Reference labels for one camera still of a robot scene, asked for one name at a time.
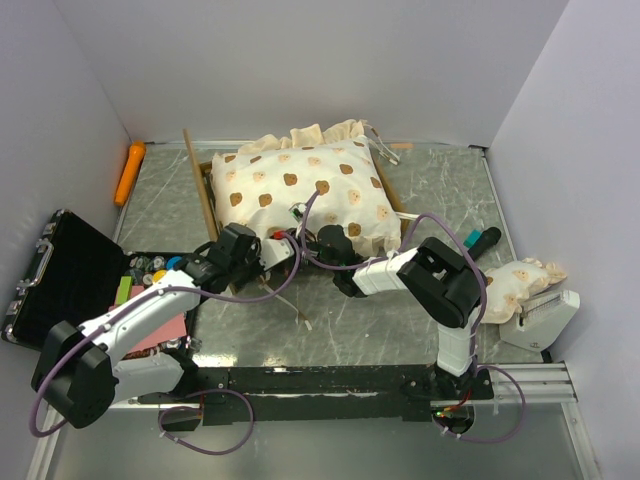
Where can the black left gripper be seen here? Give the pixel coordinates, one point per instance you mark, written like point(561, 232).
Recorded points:
point(254, 251)

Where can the bear print bed mattress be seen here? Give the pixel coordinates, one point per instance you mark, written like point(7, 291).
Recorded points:
point(300, 190)

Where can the wooden pet bed frame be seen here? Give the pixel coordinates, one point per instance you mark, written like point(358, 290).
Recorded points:
point(220, 210)

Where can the small bear print pillow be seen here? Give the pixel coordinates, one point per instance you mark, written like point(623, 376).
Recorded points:
point(510, 285)

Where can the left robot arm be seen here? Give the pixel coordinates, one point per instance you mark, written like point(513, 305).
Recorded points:
point(83, 370)

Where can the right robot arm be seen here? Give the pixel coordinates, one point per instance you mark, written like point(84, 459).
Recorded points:
point(438, 278)

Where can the blue round cap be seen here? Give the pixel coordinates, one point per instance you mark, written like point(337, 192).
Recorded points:
point(174, 263)

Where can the yellow round cap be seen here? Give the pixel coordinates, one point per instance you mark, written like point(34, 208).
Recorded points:
point(158, 275)

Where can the pink paper sheets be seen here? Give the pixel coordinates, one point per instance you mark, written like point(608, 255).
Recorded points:
point(172, 330)

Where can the green block in case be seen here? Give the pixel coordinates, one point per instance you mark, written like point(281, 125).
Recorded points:
point(123, 291)

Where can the orange plastic carrot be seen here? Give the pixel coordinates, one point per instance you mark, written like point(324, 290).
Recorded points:
point(134, 160)

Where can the black open carrying case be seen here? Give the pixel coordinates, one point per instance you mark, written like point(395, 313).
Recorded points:
point(73, 276)

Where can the white lint roller box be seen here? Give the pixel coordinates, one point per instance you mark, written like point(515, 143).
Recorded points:
point(541, 320)

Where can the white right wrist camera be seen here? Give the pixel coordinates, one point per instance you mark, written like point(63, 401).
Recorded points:
point(298, 211)

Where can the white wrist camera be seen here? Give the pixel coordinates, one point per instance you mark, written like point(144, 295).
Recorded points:
point(298, 211)
point(276, 250)

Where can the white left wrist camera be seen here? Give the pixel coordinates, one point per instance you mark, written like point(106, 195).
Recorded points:
point(276, 250)

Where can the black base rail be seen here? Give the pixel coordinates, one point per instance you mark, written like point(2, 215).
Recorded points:
point(408, 392)

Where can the aluminium frame rail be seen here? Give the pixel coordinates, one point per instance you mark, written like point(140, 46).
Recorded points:
point(540, 385)

